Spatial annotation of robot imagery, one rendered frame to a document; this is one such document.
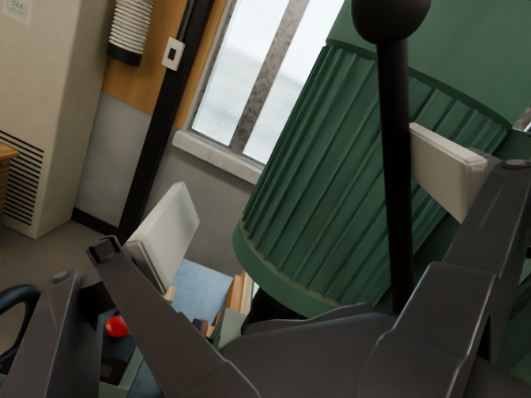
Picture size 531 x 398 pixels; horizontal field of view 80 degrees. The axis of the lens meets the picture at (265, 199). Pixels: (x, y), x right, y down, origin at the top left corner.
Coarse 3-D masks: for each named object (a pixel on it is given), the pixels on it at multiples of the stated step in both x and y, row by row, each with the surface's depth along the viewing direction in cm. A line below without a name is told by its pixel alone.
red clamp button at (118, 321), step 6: (114, 318) 41; (120, 318) 41; (108, 324) 40; (114, 324) 40; (120, 324) 40; (108, 330) 39; (114, 330) 39; (120, 330) 40; (126, 330) 40; (114, 336) 39; (120, 336) 40
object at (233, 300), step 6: (234, 276) 73; (240, 276) 73; (234, 282) 70; (240, 282) 71; (228, 288) 74; (234, 288) 68; (240, 288) 69; (228, 294) 71; (234, 294) 67; (240, 294) 68; (228, 300) 67; (234, 300) 65; (228, 306) 64; (234, 306) 64
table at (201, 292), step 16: (176, 272) 71; (192, 272) 73; (208, 272) 75; (176, 288) 67; (192, 288) 69; (208, 288) 71; (224, 288) 73; (176, 304) 63; (192, 304) 65; (208, 304) 67; (224, 304) 69; (192, 320) 62; (208, 320) 63; (144, 368) 50; (144, 384) 48
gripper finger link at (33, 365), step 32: (64, 288) 12; (32, 320) 10; (64, 320) 10; (96, 320) 13; (32, 352) 9; (64, 352) 9; (96, 352) 11; (32, 384) 8; (64, 384) 8; (96, 384) 10
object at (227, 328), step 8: (224, 312) 44; (232, 312) 44; (224, 320) 42; (232, 320) 43; (240, 320) 43; (216, 328) 44; (224, 328) 41; (232, 328) 42; (240, 328) 42; (216, 336) 42; (224, 336) 40; (232, 336) 40; (216, 344) 40; (224, 344) 39
